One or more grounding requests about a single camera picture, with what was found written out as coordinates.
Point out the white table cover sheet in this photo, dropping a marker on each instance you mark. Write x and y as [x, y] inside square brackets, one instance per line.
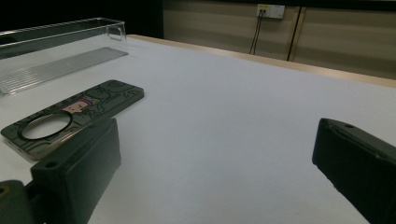
[218, 124]

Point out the clear plastic tray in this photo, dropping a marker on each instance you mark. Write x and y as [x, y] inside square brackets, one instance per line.
[62, 67]

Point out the dark cartoon print phone case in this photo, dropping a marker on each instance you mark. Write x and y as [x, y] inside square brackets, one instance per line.
[106, 95]

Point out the white wall socket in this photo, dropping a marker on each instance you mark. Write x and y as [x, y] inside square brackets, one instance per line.
[274, 11]

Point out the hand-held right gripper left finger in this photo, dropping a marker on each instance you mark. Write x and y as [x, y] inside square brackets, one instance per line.
[77, 174]

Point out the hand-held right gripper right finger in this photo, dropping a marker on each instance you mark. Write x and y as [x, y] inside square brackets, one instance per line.
[361, 165]

